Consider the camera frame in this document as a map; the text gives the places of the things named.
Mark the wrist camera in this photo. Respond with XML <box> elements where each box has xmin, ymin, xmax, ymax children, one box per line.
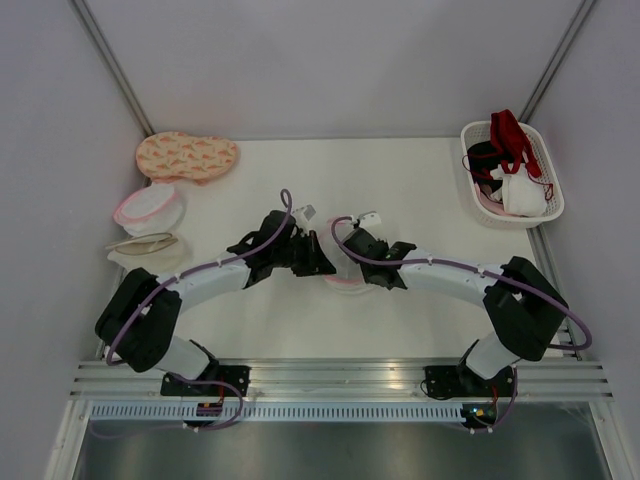
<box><xmin>352</xmin><ymin>211</ymin><xmax>385</xmax><ymax>239</ymax></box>
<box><xmin>292</xmin><ymin>204</ymin><xmax>316</xmax><ymax>223</ymax></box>

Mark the white bra in basket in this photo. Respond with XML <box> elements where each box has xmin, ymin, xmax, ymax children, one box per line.
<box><xmin>491</xmin><ymin>167</ymin><xmax>547</xmax><ymax>217</ymax></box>

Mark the pink garment in basket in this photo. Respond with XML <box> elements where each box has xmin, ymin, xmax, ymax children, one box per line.
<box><xmin>474</xmin><ymin>184</ymin><xmax>507</xmax><ymax>216</ymax></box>

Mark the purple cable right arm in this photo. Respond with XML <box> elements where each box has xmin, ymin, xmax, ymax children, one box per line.
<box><xmin>331</xmin><ymin>215</ymin><xmax>594</xmax><ymax>436</ymax></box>

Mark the red bra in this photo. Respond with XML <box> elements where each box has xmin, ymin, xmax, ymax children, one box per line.
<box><xmin>486</xmin><ymin>109</ymin><xmax>554</xmax><ymax>201</ymax></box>

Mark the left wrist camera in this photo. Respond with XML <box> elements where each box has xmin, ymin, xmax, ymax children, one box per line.
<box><xmin>292</xmin><ymin>204</ymin><xmax>316</xmax><ymax>223</ymax></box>

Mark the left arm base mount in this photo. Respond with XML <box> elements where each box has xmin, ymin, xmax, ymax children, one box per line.
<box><xmin>160</xmin><ymin>364</ymin><xmax>251</xmax><ymax>398</ymax></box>

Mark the black bra in basket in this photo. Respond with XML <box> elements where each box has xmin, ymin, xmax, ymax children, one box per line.
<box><xmin>467</xmin><ymin>141</ymin><xmax>505</xmax><ymax>193</ymax></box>

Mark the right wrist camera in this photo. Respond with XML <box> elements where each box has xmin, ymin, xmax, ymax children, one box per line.
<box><xmin>352</xmin><ymin>211</ymin><xmax>385</xmax><ymax>239</ymax></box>

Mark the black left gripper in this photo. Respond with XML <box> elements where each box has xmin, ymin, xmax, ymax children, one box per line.
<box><xmin>272</xmin><ymin>230</ymin><xmax>335</xmax><ymax>277</ymax></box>

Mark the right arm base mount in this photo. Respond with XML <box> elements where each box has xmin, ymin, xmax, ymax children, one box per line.
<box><xmin>420</xmin><ymin>365</ymin><xmax>515</xmax><ymax>401</ymax></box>

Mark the right aluminium corner post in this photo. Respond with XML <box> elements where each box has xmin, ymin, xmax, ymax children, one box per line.
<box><xmin>519</xmin><ymin>0</ymin><xmax>599</xmax><ymax>123</ymax></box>

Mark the left aluminium corner post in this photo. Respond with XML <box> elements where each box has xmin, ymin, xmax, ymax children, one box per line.
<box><xmin>68</xmin><ymin>0</ymin><xmax>155</xmax><ymax>136</ymax></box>

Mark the white mesh laundry bag pink zipper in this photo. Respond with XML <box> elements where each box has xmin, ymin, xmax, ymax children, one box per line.
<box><xmin>318</xmin><ymin>217</ymin><xmax>386</xmax><ymax>295</ymax></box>

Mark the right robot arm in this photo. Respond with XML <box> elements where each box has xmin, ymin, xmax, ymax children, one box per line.
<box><xmin>341</xmin><ymin>227</ymin><xmax>568</xmax><ymax>400</ymax></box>

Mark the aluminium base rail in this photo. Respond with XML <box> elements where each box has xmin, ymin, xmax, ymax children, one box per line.
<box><xmin>69</xmin><ymin>357</ymin><xmax>613</xmax><ymax>402</ymax></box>

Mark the small white mesh laundry bag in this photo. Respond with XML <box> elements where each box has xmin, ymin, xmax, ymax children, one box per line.
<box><xmin>112</xmin><ymin>184</ymin><xmax>185</xmax><ymax>237</ymax></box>

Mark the white plastic basket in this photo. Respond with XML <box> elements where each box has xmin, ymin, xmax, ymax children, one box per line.
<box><xmin>460</xmin><ymin>121</ymin><xmax>565</xmax><ymax>230</ymax></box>

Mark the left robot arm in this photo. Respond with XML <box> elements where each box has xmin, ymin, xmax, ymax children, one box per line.
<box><xmin>95</xmin><ymin>210</ymin><xmax>336</xmax><ymax>397</ymax></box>

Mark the aluminium corner post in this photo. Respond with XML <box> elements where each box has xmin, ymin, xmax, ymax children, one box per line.
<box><xmin>519</xmin><ymin>0</ymin><xmax>599</xmax><ymax>123</ymax></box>
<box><xmin>68</xmin><ymin>0</ymin><xmax>155</xmax><ymax>136</ymax></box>

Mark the white slotted cable duct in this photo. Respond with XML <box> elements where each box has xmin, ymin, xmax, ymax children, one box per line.
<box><xmin>89</xmin><ymin>400</ymin><xmax>464</xmax><ymax>423</ymax></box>

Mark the peach floral bra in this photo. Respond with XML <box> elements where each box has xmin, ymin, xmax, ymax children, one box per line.
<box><xmin>135</xmin><ymin>131</ymin><xmax>240</xmax><ymax>185</ymax></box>

